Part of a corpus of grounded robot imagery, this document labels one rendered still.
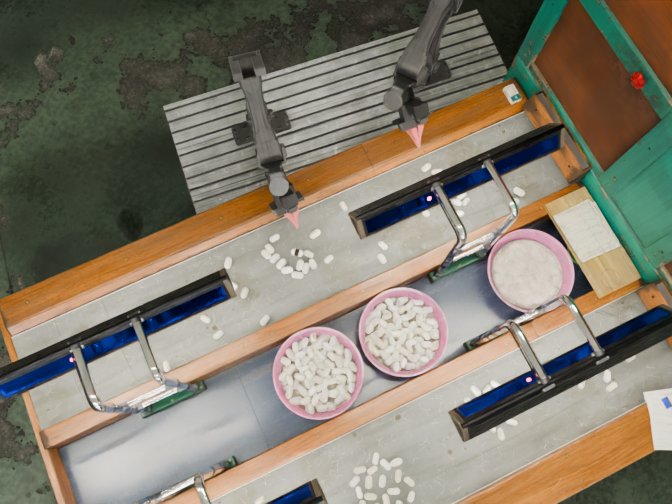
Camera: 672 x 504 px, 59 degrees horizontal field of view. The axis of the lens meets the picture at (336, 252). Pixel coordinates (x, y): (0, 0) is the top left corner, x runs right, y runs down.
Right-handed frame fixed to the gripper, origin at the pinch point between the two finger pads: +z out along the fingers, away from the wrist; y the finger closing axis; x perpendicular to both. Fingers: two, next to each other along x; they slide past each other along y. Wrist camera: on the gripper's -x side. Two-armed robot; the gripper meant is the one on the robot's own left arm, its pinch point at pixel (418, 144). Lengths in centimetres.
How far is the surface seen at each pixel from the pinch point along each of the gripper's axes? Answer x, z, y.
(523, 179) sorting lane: -4.8, 23.8, 29.6
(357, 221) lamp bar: -33.1, 0.8, -32.7
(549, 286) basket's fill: -26, 51, 19
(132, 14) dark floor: 165, -63, -66
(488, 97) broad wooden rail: 12.6, -0.8, 32.6
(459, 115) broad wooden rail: 11.5, 0.7, 20.6
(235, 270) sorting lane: 3, 15, -67
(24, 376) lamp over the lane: -32, 3, -121
